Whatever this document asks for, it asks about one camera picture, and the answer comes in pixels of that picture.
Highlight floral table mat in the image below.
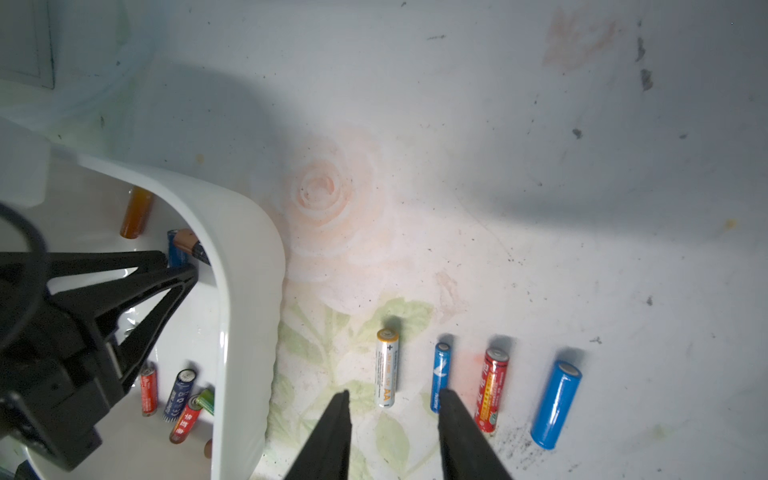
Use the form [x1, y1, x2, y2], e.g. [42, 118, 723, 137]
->
[1, 1, 767, 479]

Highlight black copper Duracell AA battery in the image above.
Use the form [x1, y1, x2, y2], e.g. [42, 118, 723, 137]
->
[170, 229, 210, 265]

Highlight dark blue AAA battery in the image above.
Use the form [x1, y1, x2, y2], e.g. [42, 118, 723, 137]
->
[163, 368, 197, 422]

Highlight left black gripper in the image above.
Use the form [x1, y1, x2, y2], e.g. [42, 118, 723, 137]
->
[1, 251, 198, 471]

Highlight red green AAA battery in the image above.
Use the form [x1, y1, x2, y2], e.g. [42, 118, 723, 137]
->
[169, 395, 203, 445]

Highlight beige desktop file organizer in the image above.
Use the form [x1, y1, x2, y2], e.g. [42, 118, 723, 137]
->
[0, 0, 55, 89]

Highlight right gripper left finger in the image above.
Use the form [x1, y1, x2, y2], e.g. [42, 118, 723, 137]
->
[285, 390, 352, 480]

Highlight white orange AA battery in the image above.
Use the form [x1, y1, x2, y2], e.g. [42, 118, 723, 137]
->
[375, 328, 400, 408]

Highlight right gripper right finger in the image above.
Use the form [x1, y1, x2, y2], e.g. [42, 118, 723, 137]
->
[438, 389, 512, 480]

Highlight red AA battery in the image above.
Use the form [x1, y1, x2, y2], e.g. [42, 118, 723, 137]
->
[474, 348, 509, 434]

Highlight white plastic storage box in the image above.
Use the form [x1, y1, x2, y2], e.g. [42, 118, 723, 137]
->
[1, 120, 285, 479]

